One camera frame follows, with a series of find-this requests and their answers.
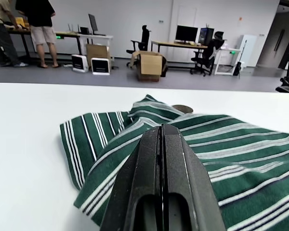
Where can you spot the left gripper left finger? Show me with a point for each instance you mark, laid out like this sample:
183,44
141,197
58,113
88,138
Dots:
144,173

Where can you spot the open cardboard box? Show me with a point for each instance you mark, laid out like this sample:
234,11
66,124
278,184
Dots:
150,65

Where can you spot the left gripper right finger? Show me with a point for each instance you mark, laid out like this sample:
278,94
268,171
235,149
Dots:
183,173

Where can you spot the black computer tower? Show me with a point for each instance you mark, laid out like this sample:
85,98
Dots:
206,36

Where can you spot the green striped T-shirt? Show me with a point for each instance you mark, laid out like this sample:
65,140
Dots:
243,163

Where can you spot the person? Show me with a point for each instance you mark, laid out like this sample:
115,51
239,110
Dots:
2,36
42,26

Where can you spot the flat cardboard box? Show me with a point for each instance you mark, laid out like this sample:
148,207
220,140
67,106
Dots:
97,51

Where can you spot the black computer monitor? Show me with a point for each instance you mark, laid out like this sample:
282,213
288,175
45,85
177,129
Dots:
93,22
186,34

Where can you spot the white boxed appliance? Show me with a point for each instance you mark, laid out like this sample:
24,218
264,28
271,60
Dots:
79,63
100,66

